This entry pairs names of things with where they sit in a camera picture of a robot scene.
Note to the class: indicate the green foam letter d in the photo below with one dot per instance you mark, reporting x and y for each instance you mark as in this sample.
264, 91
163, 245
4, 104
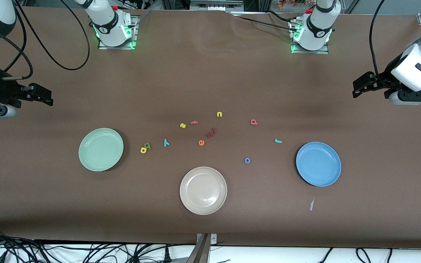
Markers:
148, 146

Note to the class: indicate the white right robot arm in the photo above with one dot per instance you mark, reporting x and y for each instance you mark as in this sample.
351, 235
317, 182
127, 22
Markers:
108, 25

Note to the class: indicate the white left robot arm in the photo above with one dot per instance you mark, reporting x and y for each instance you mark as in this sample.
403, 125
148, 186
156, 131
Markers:
318, 29

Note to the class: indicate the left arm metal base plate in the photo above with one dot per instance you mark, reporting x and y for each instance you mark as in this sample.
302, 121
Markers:
323, 51

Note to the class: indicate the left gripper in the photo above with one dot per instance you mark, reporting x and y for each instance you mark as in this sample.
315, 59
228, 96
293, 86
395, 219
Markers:
383, 80

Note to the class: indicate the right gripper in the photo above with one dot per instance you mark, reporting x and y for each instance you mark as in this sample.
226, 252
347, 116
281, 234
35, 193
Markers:
3, 90

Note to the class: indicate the small grey paper scrap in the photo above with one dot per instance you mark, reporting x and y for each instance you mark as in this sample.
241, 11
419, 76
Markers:
311, 205

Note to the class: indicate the beige plate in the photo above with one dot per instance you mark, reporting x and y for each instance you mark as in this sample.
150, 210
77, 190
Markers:
203, 190

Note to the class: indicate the brown paper table cover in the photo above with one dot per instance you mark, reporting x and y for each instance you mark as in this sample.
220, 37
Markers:
210, 73

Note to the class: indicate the green plate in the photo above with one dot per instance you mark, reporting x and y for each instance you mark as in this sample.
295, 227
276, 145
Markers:
101, 149

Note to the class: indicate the aluminium frame structure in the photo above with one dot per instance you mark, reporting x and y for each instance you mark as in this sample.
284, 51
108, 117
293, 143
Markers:
214, 4

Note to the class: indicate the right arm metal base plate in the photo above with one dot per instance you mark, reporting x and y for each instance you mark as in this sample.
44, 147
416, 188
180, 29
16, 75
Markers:
134, 40

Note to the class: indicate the blue plate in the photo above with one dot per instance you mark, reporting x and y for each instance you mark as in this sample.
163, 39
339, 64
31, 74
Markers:
318, 164

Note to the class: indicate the orange artificial flowers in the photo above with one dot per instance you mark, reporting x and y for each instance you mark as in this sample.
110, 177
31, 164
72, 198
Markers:
287, 3

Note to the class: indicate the black power plug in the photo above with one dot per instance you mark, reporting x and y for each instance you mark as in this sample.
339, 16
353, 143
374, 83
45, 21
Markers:
167, 255

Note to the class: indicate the metal clamp post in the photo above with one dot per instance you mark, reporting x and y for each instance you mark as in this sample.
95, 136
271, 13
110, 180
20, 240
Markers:
201, 252

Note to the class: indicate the teal foam letter y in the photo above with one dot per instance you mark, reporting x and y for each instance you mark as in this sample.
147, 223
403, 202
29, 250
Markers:
166, 142

